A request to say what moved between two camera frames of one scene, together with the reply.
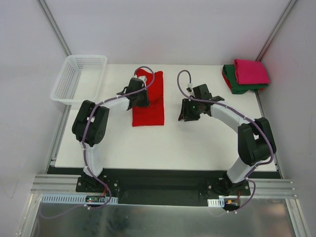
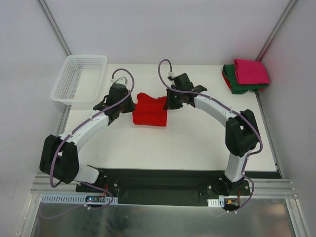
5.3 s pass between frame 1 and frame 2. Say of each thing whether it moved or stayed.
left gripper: moved
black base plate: stayed
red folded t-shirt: stayed
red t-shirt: moved
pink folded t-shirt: stayed
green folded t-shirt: stayed
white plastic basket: stayed
